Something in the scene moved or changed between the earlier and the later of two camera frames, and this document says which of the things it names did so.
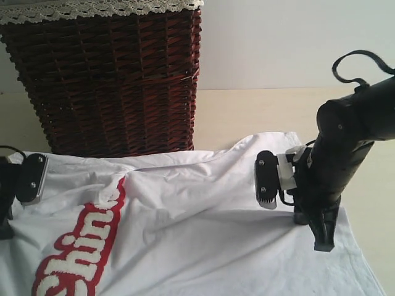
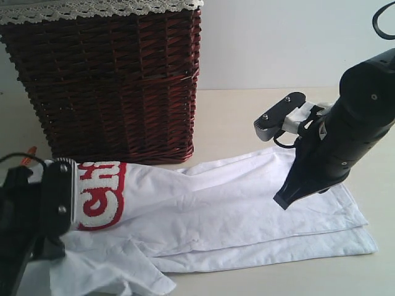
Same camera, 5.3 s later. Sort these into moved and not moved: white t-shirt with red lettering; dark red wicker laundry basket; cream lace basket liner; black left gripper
Moved: black left gripper; white t-shirt with red lettering
Not moved: dark red wicker laundry basket; cream lace basket liner
